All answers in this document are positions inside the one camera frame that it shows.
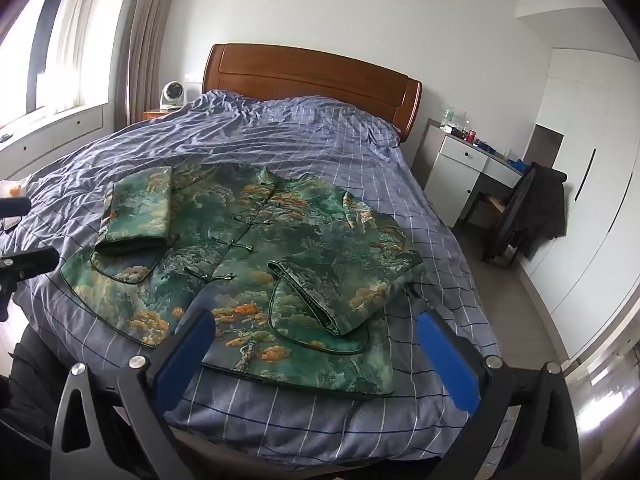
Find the white desk fan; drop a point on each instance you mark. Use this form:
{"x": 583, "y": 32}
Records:
{"x": 171, "y": 94}

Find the wooden bed headboard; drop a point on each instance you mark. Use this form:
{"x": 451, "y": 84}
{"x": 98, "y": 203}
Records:
{"x": 300, "y": 75}

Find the clear plastic bag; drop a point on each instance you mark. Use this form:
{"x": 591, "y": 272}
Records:
{"x": 12, "y": 188}

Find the white window seat cabinet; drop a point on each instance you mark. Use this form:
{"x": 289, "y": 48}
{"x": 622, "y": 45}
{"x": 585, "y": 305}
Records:
{"x": 60, "y": 130}

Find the person's black clothing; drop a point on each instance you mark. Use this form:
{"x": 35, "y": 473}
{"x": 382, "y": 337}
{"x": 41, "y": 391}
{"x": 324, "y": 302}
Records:
{"x": 25, "y": 400}

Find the wooden chair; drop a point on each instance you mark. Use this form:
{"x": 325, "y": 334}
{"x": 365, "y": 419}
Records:
{"x": 496, "y": 203}

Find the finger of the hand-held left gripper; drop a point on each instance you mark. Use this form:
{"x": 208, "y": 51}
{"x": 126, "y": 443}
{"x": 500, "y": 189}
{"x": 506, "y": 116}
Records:
{"x": 15, "y": 205}
{"x": 30, "y": 260}

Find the white sheer curtain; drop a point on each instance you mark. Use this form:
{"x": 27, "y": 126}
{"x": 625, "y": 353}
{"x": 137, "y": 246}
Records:
{"x": 75, "y": 35}

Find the blue checked blanket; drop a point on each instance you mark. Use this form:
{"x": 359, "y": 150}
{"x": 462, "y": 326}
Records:
{"x": 300, "y": 130}

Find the blue object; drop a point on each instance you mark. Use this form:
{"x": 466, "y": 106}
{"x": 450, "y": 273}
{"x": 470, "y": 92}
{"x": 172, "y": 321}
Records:
{"x": 517, "y": 164}

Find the wooden nightstand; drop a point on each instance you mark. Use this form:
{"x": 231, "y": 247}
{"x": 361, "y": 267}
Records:
{"x": 152, "y": 115}

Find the window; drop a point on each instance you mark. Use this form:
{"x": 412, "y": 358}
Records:
{"x": 25, "y": 60}

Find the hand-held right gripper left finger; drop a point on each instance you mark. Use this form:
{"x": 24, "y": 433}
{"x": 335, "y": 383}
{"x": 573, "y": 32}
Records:
{"x": 182, "y": 360}

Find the black coat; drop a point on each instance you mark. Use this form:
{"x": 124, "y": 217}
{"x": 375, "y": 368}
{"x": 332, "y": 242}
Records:
{"x": 535, "y": 205}

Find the white desk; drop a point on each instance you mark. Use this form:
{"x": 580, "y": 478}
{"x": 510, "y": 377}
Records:
{"x": 452, "y": 180}

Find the white wardrobe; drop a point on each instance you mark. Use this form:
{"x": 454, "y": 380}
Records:
{"x": 590, "y": 240}

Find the brown curtain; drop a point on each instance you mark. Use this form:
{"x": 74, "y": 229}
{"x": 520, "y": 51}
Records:
{"x": 145, "y": 35}

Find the green printed padded jacket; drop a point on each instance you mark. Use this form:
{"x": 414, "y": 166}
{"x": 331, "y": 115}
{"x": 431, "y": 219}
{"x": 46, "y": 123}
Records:
{"x": 300, "y": 240}

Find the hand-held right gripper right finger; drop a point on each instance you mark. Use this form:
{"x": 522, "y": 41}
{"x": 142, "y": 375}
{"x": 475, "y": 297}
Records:
{"x": 445, "y": 355}

